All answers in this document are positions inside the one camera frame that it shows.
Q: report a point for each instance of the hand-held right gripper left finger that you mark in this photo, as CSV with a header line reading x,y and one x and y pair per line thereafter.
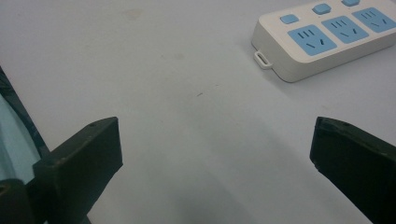
x,y
79,161

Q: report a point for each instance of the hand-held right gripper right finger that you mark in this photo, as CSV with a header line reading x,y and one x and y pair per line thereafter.
x,y
355,161

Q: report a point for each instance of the white and blue power strip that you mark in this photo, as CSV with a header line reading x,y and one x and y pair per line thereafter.
x,y
323,43

